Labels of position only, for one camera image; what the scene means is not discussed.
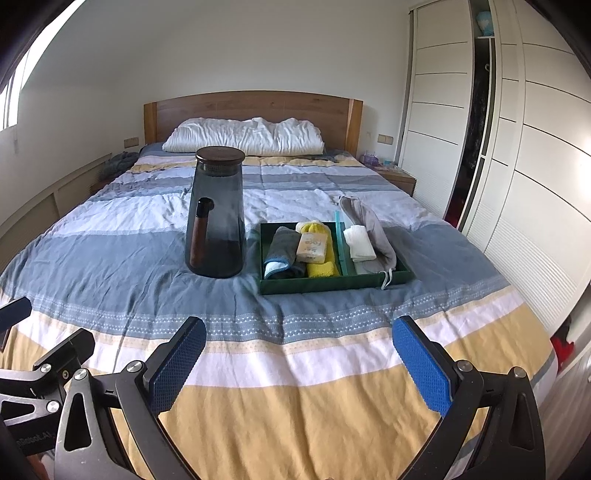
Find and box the clear zip bag teal zipper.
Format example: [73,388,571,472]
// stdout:
[333,210,354,277]

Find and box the wooden bed headboard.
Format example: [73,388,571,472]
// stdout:
[143,91,364,155]

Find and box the white wardrobe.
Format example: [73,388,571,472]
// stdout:
[398,0,591,333]

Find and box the grey microfiber towel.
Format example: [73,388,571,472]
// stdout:
[263,226,308,280]

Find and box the yellow towel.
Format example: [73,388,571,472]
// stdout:
[295,220,340,278]

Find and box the white textured cloth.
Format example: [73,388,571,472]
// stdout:
[344,224,377,260]

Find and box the red cloth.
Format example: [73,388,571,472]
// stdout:
[549,335,575,365]

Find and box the wooden nightstand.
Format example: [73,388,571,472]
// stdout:
[376,166,419,198]

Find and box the dark glass pitcher wooden handle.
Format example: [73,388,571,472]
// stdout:
[185,146,246,278]

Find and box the striped duvet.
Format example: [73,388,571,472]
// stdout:
[0,154,559,480]

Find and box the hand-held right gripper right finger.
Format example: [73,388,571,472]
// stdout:
[392,316,541,480]

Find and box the tissue pack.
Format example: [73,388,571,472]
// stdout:
[296,233,329,265]

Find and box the window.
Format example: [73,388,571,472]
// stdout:
[0,28,51,134]

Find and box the grey mesh cloth pouch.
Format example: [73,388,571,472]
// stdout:
[338,195,399,289]

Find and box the dark knitted cloth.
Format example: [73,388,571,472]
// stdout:
[99,151,139,178]

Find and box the white pillow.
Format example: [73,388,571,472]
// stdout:
[161,117,325,156]

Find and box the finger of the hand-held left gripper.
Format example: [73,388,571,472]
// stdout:
[0,296,33,349]
[0,329,96,423]

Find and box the green tray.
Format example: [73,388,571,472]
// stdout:
[259,222,416,296]

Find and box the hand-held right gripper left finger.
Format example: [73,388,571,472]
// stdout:
[54,316,207,480]

